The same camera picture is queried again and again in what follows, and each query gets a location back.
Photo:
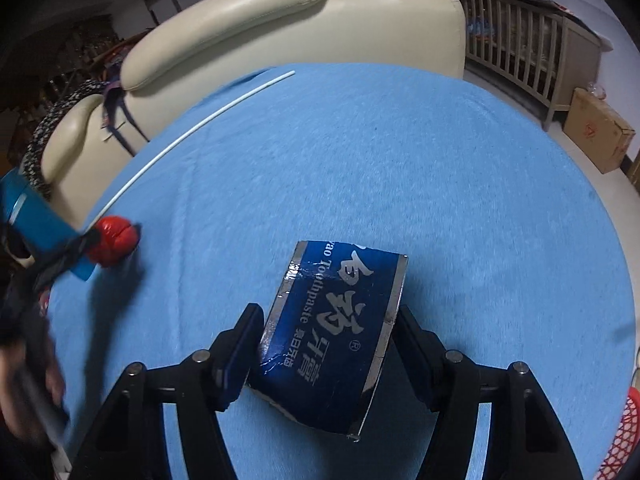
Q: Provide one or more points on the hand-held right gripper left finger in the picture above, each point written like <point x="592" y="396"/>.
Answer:
<point x="237" y="360"/>

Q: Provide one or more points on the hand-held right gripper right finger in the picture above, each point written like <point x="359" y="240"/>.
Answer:
<point x="420" y="360"/>

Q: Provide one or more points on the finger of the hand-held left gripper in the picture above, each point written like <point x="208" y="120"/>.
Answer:
<point x="65" y="257"/>

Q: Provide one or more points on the red wrapper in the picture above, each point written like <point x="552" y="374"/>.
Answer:
<point x="117" y="240"/>

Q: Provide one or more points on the small blue silver-lined carton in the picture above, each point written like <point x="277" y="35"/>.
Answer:
<point x="330" y="340"/>

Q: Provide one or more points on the person's left hand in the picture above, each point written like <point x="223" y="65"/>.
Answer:
<point x="47" y="385"/>

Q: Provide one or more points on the blue thermos bottle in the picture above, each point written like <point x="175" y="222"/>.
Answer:
<point x="35" y="212"/>

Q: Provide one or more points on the black white dotted cloth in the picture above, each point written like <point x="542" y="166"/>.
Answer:
<point x="50" y="120"/>

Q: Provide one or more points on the blue tablecloth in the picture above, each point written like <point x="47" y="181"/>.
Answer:
<point x="400" y="160"/>

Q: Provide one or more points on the red plastic mesh basket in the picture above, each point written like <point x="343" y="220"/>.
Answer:
<point x="625" y="440"/>

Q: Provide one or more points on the thin white rod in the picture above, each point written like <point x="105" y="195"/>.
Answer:
<point x="285" y="76"/>

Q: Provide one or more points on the brown cardboard box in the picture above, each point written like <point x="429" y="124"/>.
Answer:
<point x="595" y="130"/>

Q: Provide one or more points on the cream leather sofa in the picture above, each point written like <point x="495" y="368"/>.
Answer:
<point x="300" y="15"/>

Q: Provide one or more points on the wooden slatted crib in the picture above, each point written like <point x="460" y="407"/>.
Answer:
<point x="575" y="50"/>

